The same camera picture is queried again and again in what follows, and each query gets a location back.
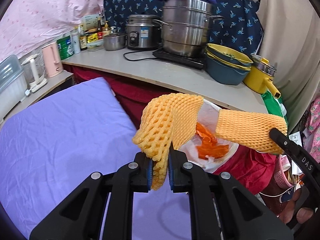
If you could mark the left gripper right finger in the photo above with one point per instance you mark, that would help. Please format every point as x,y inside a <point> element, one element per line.
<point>220,207</point>

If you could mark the steel rice cooker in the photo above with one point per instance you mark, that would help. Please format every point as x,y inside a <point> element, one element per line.
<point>142,32</point>

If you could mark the white bottle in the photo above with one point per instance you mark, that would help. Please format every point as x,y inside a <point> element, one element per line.
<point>75,40</point>

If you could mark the pink electric kettle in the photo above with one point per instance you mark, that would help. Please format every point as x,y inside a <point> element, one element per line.
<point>52,61</point>

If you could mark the pink plastic basket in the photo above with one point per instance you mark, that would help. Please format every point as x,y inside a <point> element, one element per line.
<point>282,165</point>

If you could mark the black induction cooktop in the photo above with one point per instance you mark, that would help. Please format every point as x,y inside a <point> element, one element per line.
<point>195,63</point>

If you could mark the yellow seasoning packet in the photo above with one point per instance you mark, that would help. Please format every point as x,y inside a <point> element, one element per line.
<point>92,37</point>

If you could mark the white-lined trash bin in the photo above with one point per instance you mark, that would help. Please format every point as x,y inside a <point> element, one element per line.
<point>208,117</point>

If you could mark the green fabric bag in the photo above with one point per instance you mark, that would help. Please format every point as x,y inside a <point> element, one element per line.
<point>274,106</point>

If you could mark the purple tablecloth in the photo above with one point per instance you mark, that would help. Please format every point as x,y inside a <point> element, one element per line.
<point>49,148</point>

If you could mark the stacked blue yellow basins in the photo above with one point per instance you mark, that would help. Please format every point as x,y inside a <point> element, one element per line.
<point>226,65</point>

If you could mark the dish rack with grey lid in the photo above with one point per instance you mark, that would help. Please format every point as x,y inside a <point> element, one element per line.
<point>13,85</point>

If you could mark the small steel pot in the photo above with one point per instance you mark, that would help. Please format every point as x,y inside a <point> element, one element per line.
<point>115,41</point>

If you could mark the glass electric kettle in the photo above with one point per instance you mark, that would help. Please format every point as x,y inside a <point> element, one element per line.
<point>35,72</point>

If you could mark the large steel steamer pot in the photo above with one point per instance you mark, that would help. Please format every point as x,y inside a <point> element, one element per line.
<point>185,26</point>

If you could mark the dark red cloth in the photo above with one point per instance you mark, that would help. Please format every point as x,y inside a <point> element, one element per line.
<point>252,169</point>

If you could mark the navy patterned cloth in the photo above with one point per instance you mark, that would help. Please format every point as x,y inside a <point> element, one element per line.
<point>240,29</point>

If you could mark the white box on shelf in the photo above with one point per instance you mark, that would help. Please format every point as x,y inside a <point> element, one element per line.
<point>90,21</point>

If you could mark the long orange foam net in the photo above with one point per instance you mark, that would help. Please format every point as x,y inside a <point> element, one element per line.
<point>168,120</point>

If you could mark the dark soy sauce bottle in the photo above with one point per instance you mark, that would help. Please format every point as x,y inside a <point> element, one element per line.
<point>82,38</point>

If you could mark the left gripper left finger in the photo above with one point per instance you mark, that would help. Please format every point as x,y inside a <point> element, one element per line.
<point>100,207</point>

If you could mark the orange snack wrapper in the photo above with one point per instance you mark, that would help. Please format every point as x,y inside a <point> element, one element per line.
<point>209,146</point>

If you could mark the pink dotted curtain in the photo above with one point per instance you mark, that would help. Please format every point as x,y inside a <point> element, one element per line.
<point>28,24</point>

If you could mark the yellow electric pot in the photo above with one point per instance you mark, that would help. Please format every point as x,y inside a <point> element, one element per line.
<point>260,78</point>

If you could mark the green canister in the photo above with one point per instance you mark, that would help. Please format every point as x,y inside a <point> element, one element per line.
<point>65,47</point>

